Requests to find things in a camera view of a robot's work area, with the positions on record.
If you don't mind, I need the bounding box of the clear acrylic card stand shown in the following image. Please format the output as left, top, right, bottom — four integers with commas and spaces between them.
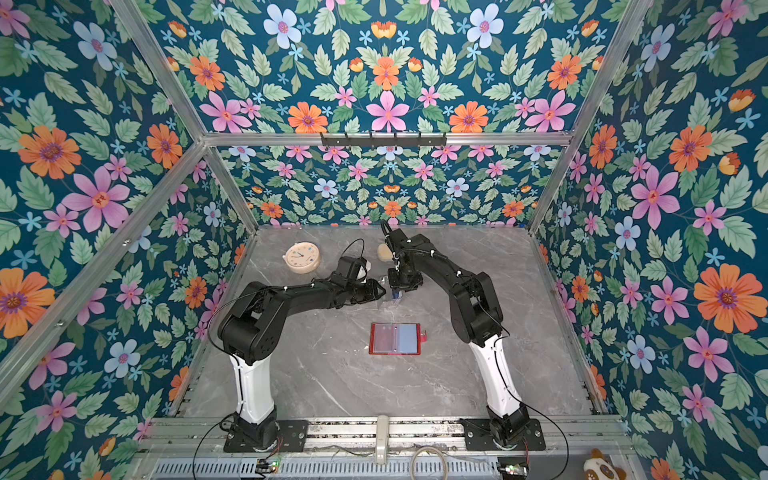
379, 277, 405, 310

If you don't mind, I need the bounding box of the red leather card holder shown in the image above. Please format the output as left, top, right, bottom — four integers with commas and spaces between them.
369, 323, 427, 356

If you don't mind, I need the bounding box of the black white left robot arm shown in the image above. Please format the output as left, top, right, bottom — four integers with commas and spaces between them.
217, 256, 386, 451

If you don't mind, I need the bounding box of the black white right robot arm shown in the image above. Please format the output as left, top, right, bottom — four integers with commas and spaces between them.
380, 220, 530, 449

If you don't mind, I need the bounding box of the beige glasses case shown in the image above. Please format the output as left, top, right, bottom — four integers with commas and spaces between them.
377, 243, 393, 262

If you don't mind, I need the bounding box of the pink round alarm clock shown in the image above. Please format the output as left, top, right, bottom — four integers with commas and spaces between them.
282, 242, 321, 275

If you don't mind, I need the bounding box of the black hook bar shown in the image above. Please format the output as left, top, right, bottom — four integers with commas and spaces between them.
320, 132, 448, 148

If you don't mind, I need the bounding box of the white vent grille strip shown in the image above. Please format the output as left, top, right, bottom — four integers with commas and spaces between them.
150, 456, 500, 479

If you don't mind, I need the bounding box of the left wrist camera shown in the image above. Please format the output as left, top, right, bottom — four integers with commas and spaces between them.
337, 256, 371, 281

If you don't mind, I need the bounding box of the white rail clip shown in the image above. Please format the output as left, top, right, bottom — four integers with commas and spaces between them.
374, 415, 390, 465

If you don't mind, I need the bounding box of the aluminium front rail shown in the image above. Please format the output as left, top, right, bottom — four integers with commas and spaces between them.
138, 415, 635, 456

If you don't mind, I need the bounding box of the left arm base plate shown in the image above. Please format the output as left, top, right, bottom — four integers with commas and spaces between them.
223, 419, 309, 454

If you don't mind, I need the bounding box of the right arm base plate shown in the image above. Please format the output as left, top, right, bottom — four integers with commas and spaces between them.
459, 418, 546, 452

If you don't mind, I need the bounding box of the coiled beige cable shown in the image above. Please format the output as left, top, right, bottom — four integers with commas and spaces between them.
409, 446, 449, 480

